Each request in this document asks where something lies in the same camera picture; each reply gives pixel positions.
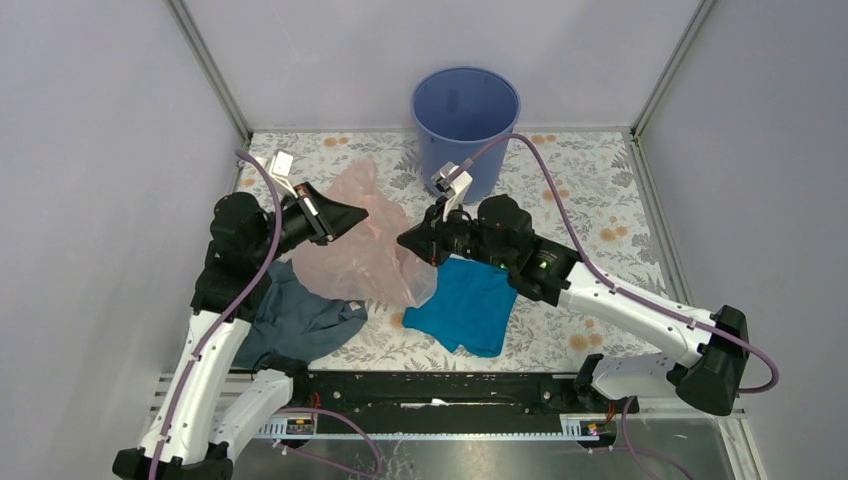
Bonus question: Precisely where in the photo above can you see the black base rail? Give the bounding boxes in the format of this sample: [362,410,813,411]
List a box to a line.
[290,371,639,436]

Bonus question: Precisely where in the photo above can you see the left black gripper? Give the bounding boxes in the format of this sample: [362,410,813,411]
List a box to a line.
[252,180,369,265]

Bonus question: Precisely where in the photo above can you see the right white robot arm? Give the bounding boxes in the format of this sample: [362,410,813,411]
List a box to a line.
[397,195,749,416]

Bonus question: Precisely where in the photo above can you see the blue plastic trash bin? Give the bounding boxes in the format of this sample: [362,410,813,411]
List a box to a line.
[411,67,521,193]

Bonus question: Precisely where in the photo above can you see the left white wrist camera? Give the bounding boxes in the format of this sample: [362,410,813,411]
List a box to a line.
[265,150,297,199]

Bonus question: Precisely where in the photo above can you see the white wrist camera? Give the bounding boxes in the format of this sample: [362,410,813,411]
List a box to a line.
[431,162,473,222]
[265,150,297,199]

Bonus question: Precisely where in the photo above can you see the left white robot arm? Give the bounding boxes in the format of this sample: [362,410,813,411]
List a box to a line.
[112,182,368,479]

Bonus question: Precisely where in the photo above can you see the floral patterned table mat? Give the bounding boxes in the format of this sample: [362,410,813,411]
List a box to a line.
[248,131,667,372]

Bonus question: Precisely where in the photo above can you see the teal folded cloth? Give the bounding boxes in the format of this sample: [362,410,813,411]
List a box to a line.
[403,257,517,358]

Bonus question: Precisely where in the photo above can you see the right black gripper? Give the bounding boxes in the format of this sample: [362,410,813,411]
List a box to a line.
[396,195,513,272]

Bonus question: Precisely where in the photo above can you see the grey-blue crumpled garment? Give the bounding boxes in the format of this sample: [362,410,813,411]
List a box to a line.
[232,261,368,370]

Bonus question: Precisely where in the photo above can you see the pink plastic trash bag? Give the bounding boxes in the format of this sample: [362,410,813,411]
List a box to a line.
[291,160,437,308]

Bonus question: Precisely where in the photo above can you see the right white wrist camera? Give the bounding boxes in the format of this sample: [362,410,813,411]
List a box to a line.
[431,162,473,222]

